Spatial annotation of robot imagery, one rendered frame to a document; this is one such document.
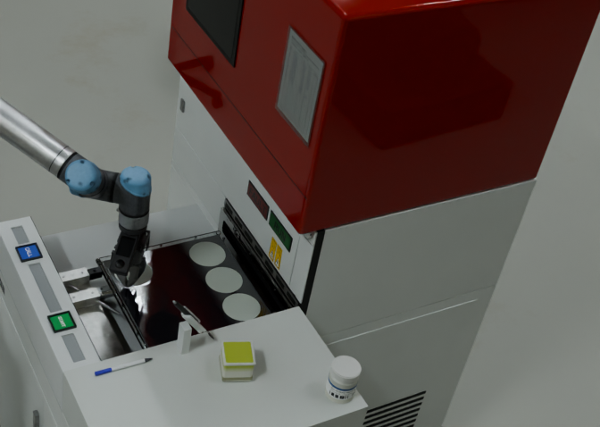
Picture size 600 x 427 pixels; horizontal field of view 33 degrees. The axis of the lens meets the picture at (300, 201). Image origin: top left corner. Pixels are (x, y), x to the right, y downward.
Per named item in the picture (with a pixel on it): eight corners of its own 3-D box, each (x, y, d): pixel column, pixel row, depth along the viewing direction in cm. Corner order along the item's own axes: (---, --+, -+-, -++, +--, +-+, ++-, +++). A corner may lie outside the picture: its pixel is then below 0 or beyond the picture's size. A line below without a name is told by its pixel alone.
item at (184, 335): (196, 339, 251) (202, 300, 242) (204, 350, 248) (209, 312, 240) (173, 345, 248) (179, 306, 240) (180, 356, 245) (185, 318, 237)
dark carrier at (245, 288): (218, 235, 292) (218, 234, 291) (273, 319, 270) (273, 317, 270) (102, 263, 276) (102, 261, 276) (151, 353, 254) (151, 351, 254)
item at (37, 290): (29, 254, 285) (29, 215, 276) (99, 400, 250) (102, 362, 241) (-5, 261, 280) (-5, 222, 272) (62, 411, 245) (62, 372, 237)
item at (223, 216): (221, 230, 301) (225, 205, 295) (292, 335, 273) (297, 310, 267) (216, 231, 300) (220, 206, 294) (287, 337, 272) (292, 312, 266)
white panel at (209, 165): (178, 163, 327) (189, 54, 302) (299, 342, 275) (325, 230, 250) (169, 164, 325) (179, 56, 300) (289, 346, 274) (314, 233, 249)
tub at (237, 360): (248, 358, 248) (252, 339, 244) (252, 382, 243) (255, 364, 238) (217, 359, 247) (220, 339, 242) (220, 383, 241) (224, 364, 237)
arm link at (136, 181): (121, 160, 250) (156, 167, 250) (120, 195, 257) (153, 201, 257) (113, 180, 244) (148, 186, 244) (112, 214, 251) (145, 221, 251)
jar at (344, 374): (344, 378, 248) (351, 351, 243) (359, 399, 244) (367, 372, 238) (319, 386, 245) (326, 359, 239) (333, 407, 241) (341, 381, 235)
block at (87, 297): (95, 294, 268) (95, 286, 267) (100, 303, 266) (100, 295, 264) (65, 302, 265) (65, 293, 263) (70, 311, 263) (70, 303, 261)
